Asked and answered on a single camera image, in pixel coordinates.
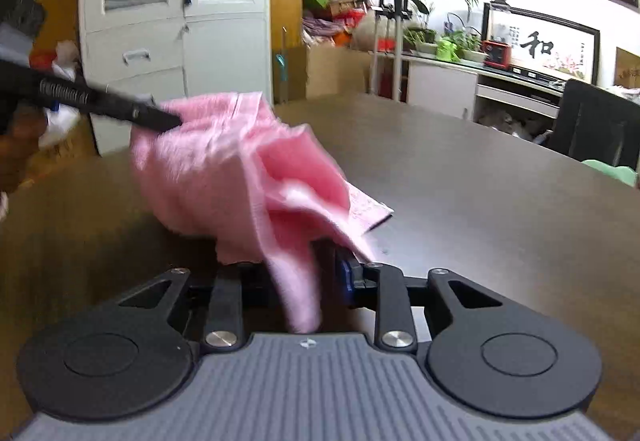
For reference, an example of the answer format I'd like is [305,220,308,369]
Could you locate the pink terry towel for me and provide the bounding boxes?
[130,92,393,334]

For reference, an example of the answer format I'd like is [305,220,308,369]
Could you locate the white metal filing cabinet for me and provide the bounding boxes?
[78,0,274,156]

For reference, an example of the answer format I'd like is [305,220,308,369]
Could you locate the cardboard box on floor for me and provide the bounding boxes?
[273,42,374,103]

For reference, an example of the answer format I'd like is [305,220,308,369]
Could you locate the white low sideboard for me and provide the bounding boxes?
[392,54,562,121]

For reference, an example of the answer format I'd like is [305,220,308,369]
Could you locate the green cushion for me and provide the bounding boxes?
[582,159,639,188]

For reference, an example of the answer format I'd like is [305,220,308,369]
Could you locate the black office chair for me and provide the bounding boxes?
[548,80,640,170]

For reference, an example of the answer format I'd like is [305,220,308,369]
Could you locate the potted palm plant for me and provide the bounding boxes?
[404,0,489,63]

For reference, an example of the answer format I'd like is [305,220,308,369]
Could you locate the lower framed calligraphy painting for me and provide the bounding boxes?
[508,6,600,84]

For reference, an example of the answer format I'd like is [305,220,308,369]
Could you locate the red blender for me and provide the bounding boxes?
[482,0,512,70]

